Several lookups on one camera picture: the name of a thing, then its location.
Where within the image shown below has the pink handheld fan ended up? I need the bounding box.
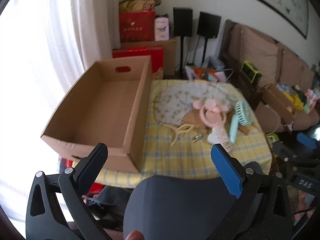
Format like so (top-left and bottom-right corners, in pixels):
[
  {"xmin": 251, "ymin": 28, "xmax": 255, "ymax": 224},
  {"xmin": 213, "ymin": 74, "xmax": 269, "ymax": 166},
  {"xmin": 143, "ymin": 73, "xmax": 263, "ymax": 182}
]
[{"xmin": 192, "ymin": 99, "xmax": 234, "ymax": 153}]

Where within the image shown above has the gold patterned gift bag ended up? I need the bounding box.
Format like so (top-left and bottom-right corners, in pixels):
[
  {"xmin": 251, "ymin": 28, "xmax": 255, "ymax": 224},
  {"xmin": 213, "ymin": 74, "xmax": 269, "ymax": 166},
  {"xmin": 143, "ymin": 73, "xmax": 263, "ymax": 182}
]
[{"xmin": 119, "ymin": 0, "xmax": 162, "ymax": 13}]

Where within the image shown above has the red gift box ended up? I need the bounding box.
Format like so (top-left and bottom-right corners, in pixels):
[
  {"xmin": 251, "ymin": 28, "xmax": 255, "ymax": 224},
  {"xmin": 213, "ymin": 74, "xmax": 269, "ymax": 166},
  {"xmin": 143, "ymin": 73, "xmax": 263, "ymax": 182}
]
[{"xmin": 112, "ymin": 45, "xmax": 164, "ymax": 79}]

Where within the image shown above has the yellow checked tablecloth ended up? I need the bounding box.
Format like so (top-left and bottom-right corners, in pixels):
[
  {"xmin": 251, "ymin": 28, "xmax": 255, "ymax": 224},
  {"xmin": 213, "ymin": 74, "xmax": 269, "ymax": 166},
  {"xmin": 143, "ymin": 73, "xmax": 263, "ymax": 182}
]
[{"xmin": 95, "ymin": 79, "xmax": 272, "ymax": 189}]

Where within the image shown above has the red plastic bag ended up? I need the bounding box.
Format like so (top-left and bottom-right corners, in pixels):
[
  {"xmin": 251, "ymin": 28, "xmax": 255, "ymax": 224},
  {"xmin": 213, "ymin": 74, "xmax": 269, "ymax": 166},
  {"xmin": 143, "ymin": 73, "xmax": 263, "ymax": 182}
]
[{"xmin": 58, "ymin": 156, "xmax": 107, "ymax": 202}]

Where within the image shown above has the teal handheld fan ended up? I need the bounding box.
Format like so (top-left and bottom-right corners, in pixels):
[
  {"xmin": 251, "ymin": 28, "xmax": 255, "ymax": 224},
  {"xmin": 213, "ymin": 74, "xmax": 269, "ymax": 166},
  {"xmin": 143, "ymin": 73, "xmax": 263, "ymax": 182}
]
[{"xmin": 229, "ymin": 99, "xmax": 253, "ymax": 144}]

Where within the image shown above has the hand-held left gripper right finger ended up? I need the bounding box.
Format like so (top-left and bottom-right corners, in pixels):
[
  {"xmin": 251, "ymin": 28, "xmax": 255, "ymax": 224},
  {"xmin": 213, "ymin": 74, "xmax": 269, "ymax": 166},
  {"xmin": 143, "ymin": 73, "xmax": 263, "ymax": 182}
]
[{"xmin": 211, "ymin": 144, "xmax": 293, "ymax": 240}]

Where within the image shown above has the red gift bag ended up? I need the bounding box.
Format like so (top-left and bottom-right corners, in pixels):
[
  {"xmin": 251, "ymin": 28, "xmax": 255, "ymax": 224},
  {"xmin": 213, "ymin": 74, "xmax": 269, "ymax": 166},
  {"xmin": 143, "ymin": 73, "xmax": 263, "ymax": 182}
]
[{"xmin": 119, "ymin": 11, "xmax": 156, "ymax": 43}]

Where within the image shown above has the beige printed bag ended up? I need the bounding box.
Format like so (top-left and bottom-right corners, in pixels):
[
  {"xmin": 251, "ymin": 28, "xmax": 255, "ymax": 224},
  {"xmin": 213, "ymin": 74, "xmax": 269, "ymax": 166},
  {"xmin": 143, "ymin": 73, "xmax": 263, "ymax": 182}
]
[{"xmin": 151, "ymin": 67, "xmax": 164, "ymax": 80}]

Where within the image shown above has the black speaker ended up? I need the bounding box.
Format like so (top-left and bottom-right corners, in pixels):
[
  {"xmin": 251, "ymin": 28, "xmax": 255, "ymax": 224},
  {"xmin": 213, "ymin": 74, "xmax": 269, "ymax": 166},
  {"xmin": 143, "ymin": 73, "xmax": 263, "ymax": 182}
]
[
  {"xmin": 197, "ymin": 12, "xmax": 222, "ymax": 39},
  {"xmin": 173, "ymin": 7, "xmax": 193, "ymax": 37}
]

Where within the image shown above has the brown sofa cushion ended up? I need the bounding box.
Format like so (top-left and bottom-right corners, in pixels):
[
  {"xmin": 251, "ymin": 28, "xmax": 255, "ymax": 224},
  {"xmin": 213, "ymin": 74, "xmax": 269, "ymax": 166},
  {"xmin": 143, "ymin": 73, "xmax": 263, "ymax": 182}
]
[
  {"xmin": 304, "ymin": 64, "xmax": 317, "ymax": 90},
  {"xmin": 231, "ymin": 24, "xmax": 283, "ymax": 87},
  {"xmin": 276, "ymin": 42, "xmax": 309, "ymax": 88}
]

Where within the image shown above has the dark wooden sofa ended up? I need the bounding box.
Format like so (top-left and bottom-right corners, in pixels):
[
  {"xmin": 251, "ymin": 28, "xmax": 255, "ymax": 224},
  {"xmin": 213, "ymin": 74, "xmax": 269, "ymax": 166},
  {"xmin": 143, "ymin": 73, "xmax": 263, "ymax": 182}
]
[{"xmin": 220, "ymin": 19, "xmax": 320, "ymax": 133}]

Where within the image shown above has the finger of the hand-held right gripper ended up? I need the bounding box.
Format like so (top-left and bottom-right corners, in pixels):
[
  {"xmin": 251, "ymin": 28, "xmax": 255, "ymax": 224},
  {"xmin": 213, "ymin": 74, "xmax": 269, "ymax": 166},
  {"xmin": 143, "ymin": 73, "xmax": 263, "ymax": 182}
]
[
  {"xmin": 297, "ymin": 132, "xmax": 317, "ymax": 150},
  {"xmin": 274, "ymin": 142, "xmax": 304, "ymax": 161}
]

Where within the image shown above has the person's left hand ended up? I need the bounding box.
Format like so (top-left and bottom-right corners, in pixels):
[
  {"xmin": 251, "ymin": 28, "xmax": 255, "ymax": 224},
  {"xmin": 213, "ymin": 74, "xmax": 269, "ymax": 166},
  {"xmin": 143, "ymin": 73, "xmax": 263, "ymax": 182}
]
[{"xmin": 125, "ymin": 229, "xmax": 146, "ymax": 240}]

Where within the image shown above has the person's leg in grey trousers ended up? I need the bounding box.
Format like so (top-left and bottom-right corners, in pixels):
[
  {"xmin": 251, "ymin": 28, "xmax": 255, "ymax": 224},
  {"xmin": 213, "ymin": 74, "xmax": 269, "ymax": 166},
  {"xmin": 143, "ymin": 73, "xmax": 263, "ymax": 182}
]
[{"xmin": 122, "ymin": 174, "xmax": 240, "ymax": 240}]

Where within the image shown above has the light blue box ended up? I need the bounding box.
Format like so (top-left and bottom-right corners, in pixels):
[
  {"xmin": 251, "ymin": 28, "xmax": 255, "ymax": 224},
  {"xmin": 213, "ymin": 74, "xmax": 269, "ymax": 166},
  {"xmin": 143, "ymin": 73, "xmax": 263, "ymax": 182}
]
[{"xmin": 206, "ymin": 56, "xmax": 224, "ymax": 70}]

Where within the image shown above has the green portable radio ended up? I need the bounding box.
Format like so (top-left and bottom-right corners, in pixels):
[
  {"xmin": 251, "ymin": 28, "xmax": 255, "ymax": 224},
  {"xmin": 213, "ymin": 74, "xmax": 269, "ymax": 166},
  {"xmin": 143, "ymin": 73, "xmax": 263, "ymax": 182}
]
[{"xmin": 240, "ymin": 60, "xmax": 262, "ymax": 83}]

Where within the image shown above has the floral paper bamboo folding fan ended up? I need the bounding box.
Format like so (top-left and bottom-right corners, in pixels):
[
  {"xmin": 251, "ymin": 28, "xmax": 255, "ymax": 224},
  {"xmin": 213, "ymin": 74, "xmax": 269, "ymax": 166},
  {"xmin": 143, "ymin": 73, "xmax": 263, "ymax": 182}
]
[{"xmin": 153, "ymin": 82, "xmax": 237, "ymax": 128}]

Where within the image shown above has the pile of colourful small packets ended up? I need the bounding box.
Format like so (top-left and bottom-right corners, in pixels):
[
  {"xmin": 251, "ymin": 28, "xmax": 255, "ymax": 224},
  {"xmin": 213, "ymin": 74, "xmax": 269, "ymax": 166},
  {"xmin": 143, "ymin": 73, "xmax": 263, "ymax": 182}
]
[{"xmin": 275, "ymin": 81, "xmax": 320, "ymax": 115}]

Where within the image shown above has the large closed cardboard box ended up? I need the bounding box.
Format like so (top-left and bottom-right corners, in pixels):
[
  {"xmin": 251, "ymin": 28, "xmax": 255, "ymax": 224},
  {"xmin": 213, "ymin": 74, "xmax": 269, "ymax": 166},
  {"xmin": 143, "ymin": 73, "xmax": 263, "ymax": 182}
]
[{"xmin": 120, "ymin": 37, "xmax": 181, "ymax": 77}]

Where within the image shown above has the small cardboard box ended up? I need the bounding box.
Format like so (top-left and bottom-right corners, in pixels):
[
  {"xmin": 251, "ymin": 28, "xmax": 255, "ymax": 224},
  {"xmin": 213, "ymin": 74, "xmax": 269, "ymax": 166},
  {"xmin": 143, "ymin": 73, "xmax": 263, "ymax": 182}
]
[{"xmin": 261, "ymin": 82, "xmax": 304, "ymax": 123}]

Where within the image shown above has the cream hair claw clip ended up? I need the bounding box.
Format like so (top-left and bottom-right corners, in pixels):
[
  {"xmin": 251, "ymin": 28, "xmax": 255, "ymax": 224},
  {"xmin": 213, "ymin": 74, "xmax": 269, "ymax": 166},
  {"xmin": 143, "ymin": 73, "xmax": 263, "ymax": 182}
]
[{"xmin": 164, "ymin": 124, "xmax": 194, "ymax": 147}]

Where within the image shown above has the white cable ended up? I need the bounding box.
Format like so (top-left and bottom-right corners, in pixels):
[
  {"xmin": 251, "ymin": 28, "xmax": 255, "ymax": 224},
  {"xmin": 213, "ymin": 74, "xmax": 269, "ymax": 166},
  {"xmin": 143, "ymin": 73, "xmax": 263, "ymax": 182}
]
[
  {"xmin": 265, "ymin": 104, "xmax": 279, "ymax": 133},
  {"xmin": 220, "ymin": 67, "xmax": 234, "ymax": 82}
]

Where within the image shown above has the white curtain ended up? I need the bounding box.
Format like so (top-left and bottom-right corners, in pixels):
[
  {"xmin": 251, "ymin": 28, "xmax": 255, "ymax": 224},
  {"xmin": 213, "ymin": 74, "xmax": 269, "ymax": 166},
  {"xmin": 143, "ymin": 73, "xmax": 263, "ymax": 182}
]
[{"xmin": 5, "ymin": 0, "xmax": 120, "ymax": 220}]

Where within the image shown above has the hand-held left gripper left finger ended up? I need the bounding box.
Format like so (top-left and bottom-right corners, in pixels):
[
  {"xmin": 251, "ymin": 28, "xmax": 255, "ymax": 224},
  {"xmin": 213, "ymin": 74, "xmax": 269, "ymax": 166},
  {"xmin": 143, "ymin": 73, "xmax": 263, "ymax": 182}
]
[{"xmin": 26, "ymin": 143, "xmax": 108, "ymax": 240}]

